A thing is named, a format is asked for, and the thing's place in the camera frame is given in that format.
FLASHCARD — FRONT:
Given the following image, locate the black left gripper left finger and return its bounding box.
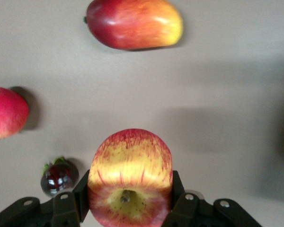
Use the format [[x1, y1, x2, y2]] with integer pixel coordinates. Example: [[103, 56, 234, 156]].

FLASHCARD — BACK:
[[51, 169, 90, 227]]

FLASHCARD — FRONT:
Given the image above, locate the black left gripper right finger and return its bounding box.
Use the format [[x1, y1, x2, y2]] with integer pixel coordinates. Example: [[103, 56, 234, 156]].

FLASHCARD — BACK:
[[162, 170, 205, 227]]

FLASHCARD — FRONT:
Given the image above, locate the yellow-red apple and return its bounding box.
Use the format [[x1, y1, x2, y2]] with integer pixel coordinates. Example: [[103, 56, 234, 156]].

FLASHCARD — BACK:
[[87, 128, 174, 227]]

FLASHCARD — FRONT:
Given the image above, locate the dark purple plum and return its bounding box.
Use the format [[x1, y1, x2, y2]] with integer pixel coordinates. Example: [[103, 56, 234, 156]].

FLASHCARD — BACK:
[[40, 157, 80, 198]]

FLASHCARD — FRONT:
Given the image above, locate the red apple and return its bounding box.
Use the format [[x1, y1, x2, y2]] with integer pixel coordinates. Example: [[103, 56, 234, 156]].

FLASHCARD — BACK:
[[0, 87, 30, 140]]

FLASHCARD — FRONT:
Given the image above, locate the red-yellow mango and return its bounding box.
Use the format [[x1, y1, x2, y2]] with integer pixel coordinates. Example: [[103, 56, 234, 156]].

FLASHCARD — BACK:
[[82, 0, 184, 50]]

